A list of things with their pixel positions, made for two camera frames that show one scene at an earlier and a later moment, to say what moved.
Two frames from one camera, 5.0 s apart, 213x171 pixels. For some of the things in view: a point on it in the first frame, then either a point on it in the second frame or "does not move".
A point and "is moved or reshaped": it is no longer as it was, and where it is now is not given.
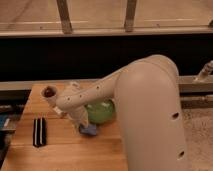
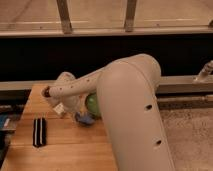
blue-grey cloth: (90, 130) is moved or reshaped
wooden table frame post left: (64, 16) does not move
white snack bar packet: (57, 109) does not move
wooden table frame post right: (130, 16) does not move
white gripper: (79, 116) → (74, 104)
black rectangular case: (39, 131) does not move
